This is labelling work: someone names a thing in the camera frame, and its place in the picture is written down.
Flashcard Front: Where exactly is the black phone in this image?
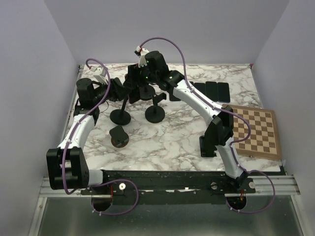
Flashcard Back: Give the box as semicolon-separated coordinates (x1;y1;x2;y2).
169;94;181;101
218;82;230;103
194;83;206;95

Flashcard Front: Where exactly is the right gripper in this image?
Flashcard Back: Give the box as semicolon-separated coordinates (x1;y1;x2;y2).
122;62;158;90

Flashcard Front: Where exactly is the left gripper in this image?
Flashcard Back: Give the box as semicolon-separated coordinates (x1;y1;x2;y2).
93;78;132;105

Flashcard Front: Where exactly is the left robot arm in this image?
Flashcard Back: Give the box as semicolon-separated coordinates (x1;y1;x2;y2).
46;78;127;194

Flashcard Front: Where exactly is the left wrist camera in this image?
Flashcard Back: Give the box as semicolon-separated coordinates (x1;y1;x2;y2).
88;65;108;85

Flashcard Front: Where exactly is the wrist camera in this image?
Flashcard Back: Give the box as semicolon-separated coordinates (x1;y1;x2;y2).
134;46;150;68
88;65;108;85

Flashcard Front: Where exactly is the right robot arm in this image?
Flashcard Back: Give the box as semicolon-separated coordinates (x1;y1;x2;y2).
124;48;248;193

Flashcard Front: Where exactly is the wooden chessboard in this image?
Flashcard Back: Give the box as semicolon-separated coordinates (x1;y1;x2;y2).
230;105;282;160

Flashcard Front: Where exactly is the right black folding stand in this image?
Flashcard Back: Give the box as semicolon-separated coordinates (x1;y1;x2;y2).
199;136;217;158

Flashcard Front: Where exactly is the teal phone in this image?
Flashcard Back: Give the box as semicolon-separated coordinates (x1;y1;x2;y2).
205;81;218;102

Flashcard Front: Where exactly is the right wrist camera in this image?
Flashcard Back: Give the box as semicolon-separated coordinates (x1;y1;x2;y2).
134;46;150;68

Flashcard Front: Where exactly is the black clamp stand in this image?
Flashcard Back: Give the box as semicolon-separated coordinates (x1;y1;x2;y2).
145;92;166;123

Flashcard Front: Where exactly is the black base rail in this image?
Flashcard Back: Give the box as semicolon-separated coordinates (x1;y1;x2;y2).
81;171;255;206

